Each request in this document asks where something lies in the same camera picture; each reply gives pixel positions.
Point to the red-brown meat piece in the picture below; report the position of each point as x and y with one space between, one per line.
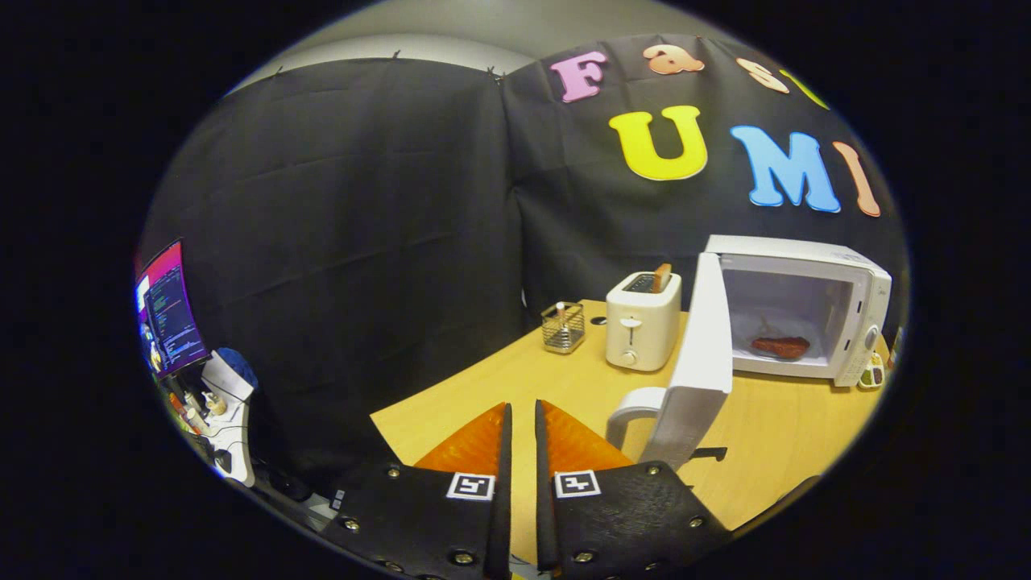
781 347

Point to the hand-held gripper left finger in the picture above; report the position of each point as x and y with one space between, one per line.
503 524

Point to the blue cloth item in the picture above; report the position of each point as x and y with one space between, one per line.
240 366

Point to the computer monitor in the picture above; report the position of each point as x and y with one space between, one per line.
169 314

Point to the white divided tray of beans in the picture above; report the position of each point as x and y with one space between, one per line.
871 377

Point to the black backdrop cloth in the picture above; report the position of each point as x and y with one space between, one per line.
362 242

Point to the brown toast slice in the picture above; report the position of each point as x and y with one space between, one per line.
662 278

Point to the white cluttered side table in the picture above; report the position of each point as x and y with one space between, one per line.
233 419

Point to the white toaster oven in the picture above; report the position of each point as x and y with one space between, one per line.
701 362

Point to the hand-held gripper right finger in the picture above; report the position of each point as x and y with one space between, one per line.
544 524

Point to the cream slot toaster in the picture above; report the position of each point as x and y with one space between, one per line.
644 330

